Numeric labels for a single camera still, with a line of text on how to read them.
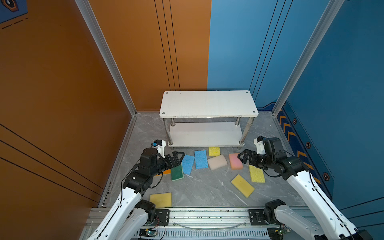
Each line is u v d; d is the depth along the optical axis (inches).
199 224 28.5
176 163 25.8
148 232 27.8
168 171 34.2
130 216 23.0
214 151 38.0
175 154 26.2
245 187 32.5
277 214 24.1
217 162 36.5
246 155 26.3
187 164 36.0
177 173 33.9
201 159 36.1
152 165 22.7
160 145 27.0
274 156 21.7
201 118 45.7
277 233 27.6
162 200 30.5
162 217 29.0
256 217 28.5
